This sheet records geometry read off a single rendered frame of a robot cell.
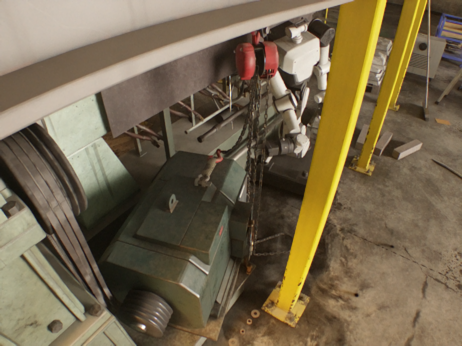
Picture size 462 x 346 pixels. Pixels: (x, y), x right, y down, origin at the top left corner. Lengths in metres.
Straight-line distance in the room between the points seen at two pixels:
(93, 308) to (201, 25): 0.94
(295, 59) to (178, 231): 1.13
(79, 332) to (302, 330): 1.28
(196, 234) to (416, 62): 5.44
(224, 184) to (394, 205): 1.80
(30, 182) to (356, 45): 0.85
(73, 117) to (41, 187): 0.65
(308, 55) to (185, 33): 1.60
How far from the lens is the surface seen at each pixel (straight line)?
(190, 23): 0.23
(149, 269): 1.09
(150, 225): 1.17
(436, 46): 5.99
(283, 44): 1.77
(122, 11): 0.21
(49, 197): 0.72
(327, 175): 1.04
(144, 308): 1.17
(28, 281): 0.85
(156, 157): 1.98
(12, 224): 0.70
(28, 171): 0.71
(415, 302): 2.26
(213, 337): 1.46
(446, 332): 2.27
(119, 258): 1.15
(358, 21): 0.83
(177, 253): 1.11
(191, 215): 1.18
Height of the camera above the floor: 1.74
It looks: 40 degrees down
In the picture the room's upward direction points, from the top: straight up
